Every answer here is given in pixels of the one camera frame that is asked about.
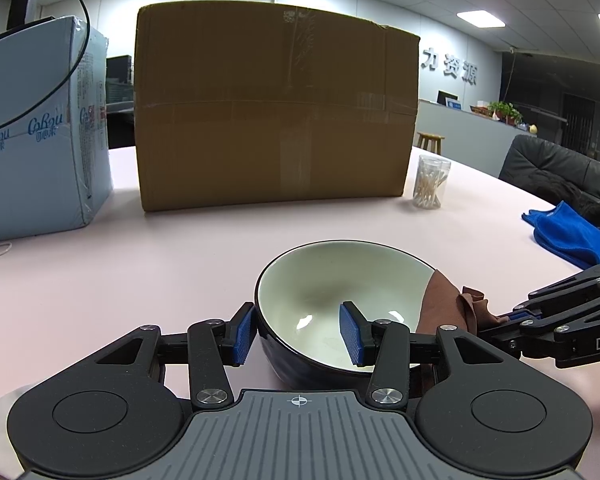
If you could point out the dark bowl with white inside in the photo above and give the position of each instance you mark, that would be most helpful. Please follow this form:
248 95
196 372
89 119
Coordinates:
330 280

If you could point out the wooden stool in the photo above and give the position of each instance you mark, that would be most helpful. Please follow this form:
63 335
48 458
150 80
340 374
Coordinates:
430 137

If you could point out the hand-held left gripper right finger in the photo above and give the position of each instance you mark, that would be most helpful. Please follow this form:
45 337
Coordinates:
350 332

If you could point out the blue towel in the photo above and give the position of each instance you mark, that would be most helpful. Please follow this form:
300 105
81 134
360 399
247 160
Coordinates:
570 232

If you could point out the potted green plant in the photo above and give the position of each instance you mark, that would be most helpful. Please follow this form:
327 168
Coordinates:
505 110

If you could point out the grey wall lettering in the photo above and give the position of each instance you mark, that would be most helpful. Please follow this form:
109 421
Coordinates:
450 66

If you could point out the clear jar of cotton swabs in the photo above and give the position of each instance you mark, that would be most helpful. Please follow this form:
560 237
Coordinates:
431 185

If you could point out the black office chair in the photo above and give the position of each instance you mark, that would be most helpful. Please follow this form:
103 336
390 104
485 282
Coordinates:
545 160

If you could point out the brown cloth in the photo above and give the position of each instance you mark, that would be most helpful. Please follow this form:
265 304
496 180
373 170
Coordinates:
440 305

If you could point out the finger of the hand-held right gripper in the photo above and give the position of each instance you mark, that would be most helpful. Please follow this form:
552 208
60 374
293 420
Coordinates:
565 287
515 327

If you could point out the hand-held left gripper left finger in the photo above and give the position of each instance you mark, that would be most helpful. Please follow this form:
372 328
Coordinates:
242 335

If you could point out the grey reception counter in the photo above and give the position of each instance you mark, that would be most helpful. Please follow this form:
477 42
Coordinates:
470 135

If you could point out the brown cardboard box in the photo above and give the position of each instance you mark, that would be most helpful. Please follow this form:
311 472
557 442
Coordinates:
280 110

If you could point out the light blue carton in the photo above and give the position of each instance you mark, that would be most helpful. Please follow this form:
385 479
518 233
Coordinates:
30 160

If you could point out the black computer monitor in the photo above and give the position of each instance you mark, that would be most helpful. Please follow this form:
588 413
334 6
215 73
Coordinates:
118 69

